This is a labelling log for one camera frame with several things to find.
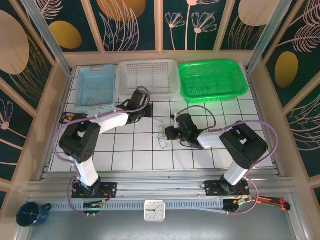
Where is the light blue plastic basket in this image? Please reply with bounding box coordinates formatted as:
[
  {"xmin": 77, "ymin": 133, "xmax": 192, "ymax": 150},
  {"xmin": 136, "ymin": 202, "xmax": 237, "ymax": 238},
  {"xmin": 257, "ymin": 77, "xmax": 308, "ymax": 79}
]
[{"xmin": 74, "ymin": 64, "xmax": 117, "ymax": 112}]

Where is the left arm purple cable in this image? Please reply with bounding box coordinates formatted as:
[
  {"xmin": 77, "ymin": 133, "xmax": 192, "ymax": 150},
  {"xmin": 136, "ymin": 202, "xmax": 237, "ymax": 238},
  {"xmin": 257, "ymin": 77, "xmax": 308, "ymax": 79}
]
[{"xmin": 54, "ymin": 86, "xmax": 151, "ymax": 216}]

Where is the white square clock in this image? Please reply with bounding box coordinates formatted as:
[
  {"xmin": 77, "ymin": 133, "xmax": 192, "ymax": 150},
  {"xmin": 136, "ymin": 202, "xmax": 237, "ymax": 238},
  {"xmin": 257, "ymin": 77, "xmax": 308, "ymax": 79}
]
[{"xmin": 143, "ymin": 199, "xmax": 166, "ymax": 223}]

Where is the small black controller board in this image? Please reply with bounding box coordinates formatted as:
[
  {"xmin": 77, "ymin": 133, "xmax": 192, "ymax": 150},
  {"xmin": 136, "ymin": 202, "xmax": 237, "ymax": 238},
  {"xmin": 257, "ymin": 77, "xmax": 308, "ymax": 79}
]
[
  {"xmin": 83, "ymin": 201, "xmax": 105, "ymax": 209},
  {"xmin": 223, "ymin": 198, "xmax": 251, "ymax": 213}
]

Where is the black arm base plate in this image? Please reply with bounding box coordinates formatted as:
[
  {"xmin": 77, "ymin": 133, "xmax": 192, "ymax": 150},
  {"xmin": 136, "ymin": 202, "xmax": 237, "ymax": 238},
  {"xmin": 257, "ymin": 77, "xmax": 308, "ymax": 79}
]
[
  {"xmin": 71, "ymin": 181, "xmax": 118, "ymax": 200},
  {"xmin": 204, "ymin": 179, "xmax": 251, "ymax": 197}
]

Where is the thin blue cable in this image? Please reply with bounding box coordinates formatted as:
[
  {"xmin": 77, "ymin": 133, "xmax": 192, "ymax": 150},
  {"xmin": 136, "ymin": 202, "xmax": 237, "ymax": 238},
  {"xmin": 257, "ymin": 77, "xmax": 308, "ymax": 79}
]
[{"xmin": 152, "ymin": 117, "xmax": 169, "ymax": 151}]

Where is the small black frame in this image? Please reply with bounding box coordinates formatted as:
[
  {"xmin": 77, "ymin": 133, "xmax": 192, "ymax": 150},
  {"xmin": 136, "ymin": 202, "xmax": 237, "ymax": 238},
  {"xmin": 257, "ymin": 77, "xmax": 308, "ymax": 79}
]
[{"xmin": 61, "ymin": 112, "xmax": 83, "ymax": 124}]

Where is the orange black utility knife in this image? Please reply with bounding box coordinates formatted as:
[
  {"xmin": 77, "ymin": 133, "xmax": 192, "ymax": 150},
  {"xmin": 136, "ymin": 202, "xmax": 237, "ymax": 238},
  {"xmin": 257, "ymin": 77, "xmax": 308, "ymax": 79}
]
[{"xmin": 254, "ymin": 195, "xmax": 292, "ymax": 211}]

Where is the white plastic basket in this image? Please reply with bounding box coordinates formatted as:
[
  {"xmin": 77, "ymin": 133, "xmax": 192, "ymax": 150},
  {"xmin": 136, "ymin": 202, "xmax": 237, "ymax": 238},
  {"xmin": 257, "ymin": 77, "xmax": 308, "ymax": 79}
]
[{"xmin": 116, "ymin": 58, "xmax": 181, "ymax": 103}]

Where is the dark blue mug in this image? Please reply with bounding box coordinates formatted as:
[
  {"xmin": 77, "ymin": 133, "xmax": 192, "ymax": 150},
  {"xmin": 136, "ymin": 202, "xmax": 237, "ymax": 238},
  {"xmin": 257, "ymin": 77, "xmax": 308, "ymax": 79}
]
[{"xmin": 16, "ymin": 201, "xmax": 53, "ymax": 228}]

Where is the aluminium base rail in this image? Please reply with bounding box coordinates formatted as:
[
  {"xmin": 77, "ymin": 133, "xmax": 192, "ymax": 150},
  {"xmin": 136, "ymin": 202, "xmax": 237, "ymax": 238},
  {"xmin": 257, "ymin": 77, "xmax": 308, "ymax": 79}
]
[{"xmin": 24, "ymin": 170, "xmax": 297, "ymax": 201}]

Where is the green plastic basket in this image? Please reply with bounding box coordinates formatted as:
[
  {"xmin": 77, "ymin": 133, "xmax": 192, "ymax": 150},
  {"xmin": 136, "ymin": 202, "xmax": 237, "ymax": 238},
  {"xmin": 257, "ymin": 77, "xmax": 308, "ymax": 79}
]
[{"xmin": 178, "ymin": 58, "xmax": 249, "ymax": 104}]

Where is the aluminium corner post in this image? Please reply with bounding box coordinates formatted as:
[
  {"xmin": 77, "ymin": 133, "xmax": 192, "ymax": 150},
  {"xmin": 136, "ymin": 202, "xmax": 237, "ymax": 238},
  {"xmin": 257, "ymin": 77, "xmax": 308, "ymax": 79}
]
[
  {"xmin": 19, "ymin": 0, "xmax": 74, "ymax": 76},
  {"xmin": 246, "ymin": 0, "xmax": 294, "ymax": 73}
]

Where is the thin white cable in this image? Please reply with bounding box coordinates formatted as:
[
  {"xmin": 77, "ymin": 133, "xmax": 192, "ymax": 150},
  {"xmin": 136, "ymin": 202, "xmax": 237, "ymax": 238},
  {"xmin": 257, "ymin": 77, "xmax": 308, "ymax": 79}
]
[{"xmin": 149, "ymin": 124, "xmax": 167, "ymax": 141}]

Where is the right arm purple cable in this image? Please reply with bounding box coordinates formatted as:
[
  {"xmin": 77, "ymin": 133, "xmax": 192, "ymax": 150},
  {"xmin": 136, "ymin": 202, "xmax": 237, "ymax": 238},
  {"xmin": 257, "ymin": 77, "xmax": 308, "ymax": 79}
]
[{"xmin": 174, "ymin": 105, "xmax": 280, "ymax": 216}]

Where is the aluminium table side rail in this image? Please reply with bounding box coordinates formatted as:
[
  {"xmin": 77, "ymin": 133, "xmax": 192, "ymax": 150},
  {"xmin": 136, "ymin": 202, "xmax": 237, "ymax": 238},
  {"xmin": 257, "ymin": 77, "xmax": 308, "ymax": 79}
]
[
  {"xmin": 36, "ymin": 71, "xmax": 76, "ymax": 181},
  {"xmin": 243, "ymin": 63, "xmax": 284, "ymax": 176}
]

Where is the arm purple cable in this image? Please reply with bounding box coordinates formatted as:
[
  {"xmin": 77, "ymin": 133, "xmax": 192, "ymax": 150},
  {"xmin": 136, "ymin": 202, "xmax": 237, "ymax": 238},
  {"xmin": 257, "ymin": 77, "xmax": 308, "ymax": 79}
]
[
  {"xmin": 54, "ymin": 86, "xmax": 151, "ymax": 216},
  {"xmin": 174, "ymin": 105, "xmax": 280, "ymax": 216}
]

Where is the thin green cable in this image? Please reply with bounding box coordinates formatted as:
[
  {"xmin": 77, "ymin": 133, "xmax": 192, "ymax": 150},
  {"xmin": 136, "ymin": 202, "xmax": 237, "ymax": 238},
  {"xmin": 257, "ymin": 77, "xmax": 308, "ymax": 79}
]
[{"xmin": 186, "ymin": 71, "xmax": 217, "ymax": 95}]

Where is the grey slotted cable duct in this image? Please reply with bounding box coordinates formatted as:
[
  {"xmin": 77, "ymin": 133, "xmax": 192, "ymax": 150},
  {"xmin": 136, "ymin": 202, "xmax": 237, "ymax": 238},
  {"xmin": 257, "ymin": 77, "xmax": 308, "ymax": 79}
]
[{"xmin": 49, "ymin": 198, "xmax": 227, "ymax": 211}]

